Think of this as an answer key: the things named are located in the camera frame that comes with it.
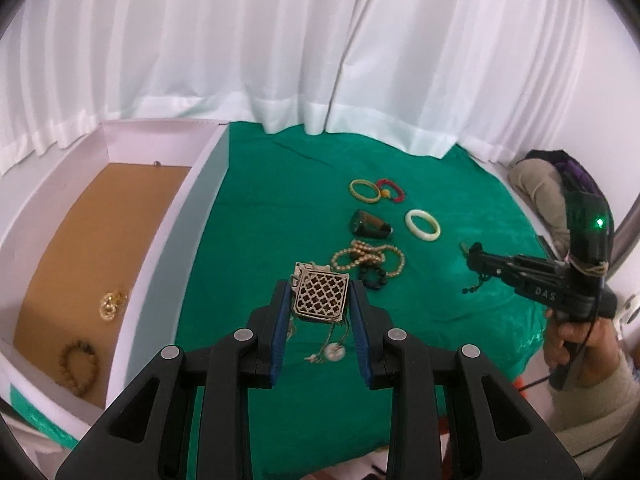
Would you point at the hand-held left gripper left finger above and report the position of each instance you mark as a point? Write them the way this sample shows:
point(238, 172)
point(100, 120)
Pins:
point(282, 320)

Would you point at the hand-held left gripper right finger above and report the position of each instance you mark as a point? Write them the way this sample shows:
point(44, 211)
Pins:
point(361, 330)

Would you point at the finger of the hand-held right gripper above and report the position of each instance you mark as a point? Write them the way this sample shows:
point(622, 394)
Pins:
point(495, 256)
point(487, 265)

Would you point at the white box with brown lining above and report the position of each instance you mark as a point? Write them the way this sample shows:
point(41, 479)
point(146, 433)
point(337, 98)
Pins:
point(165, 270)

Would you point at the gold bangle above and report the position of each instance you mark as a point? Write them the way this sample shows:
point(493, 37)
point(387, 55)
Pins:
point(364, 201)

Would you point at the person's right forearm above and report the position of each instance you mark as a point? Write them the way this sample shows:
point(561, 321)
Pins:
point(600, 410)

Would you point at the gold jewelry piece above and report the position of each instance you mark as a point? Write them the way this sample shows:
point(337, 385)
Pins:
point(112, 305)

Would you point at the person's right hand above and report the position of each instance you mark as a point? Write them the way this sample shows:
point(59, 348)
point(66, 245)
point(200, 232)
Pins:
point(554, 350)

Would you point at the white jade disc pendant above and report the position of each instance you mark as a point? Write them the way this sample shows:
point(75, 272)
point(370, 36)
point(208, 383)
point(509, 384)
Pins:
point(333, 352)

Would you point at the white jade bangle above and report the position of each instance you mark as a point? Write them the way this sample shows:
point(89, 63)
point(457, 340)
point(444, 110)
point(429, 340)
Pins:
point(422, 235)

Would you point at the person's leg in beige trousers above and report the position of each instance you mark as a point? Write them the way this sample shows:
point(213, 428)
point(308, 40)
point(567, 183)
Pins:
point(540, 185)

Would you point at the dark purple garment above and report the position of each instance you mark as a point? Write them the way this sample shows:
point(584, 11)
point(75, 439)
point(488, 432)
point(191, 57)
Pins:
point(575, 167)

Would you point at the dark green and brown bangle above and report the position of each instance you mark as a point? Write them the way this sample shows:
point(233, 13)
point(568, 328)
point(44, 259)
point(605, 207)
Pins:
point(370, 224)

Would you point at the green velvet cloth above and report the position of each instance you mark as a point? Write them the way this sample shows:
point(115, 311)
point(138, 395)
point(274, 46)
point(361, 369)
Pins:
point(260, 200)

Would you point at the orange object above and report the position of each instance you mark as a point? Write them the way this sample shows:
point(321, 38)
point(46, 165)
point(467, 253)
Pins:
point(523, 386)

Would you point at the white curtain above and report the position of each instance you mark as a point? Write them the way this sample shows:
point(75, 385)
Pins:
point(300, 35)

